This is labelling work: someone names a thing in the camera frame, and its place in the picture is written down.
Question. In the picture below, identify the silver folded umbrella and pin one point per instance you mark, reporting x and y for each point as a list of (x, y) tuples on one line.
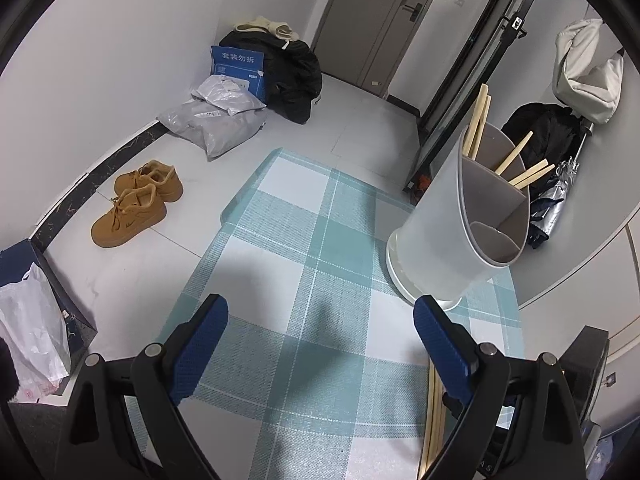
[(555, 200)]

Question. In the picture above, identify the white utensil holder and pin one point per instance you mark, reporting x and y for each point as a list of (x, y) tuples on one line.
[(440, 240)]

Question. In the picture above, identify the large grey mailing bag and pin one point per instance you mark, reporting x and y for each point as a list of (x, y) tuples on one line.
[(215, 130)]

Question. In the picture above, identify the black fuzzy object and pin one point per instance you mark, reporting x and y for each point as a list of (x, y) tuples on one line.
[(6, 367)]

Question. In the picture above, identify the small orange object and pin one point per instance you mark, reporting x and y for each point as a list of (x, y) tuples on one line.
[(420, 183)]

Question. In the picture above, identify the black backpack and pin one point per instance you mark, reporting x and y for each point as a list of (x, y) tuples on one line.
[(550, 130)]

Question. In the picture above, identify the black framed door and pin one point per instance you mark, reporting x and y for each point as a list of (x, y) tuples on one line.
[(432, 145)]

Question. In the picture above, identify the grey entrance door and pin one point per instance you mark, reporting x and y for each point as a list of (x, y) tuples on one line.
[(370, 20)]

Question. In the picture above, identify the white wardrobe with gold trim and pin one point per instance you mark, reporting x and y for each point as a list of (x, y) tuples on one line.
[(600, 290)]

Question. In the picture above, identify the small grey mailing bag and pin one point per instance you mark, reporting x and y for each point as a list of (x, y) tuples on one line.
[(225, 95)]

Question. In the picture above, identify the white shoulder bag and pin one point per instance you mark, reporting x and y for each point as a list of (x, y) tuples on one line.
[(595, 85)]

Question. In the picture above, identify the teal plaid table mat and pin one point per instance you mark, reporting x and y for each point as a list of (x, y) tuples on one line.
[(310, 270)]

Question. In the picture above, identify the beige cloth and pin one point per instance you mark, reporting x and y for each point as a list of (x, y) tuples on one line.
[(260, 25)]

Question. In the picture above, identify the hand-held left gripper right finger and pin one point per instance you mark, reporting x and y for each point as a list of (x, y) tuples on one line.
[(442, 345)]

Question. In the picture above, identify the black jacket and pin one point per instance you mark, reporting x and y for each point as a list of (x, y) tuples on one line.
[(295, 80)]

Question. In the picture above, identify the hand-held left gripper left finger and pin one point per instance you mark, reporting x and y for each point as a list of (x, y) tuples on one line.
[(200, 345)]

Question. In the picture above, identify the white plastic bag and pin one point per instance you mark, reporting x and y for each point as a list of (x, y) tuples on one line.
[(30, 330)]

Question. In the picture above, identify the blue cardboard box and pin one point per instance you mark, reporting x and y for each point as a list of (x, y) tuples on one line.
[(235, 60)]

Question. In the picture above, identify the pile of wooden chopsticks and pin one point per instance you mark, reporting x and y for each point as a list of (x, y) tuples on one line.
[(432, 410)]

